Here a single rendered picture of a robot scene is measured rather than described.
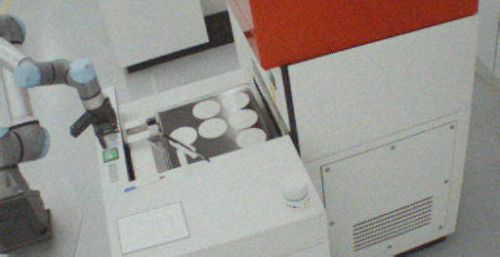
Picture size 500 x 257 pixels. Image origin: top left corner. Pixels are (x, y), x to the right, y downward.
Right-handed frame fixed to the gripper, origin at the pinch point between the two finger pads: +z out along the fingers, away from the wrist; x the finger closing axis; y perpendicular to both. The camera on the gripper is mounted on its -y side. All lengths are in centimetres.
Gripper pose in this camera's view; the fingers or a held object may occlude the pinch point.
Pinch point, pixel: (106, 150)
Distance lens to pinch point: 204.1
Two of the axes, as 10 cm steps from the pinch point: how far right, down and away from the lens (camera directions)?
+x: -2.6, -5.9, 7.6
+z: 1.5, 7.5, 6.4
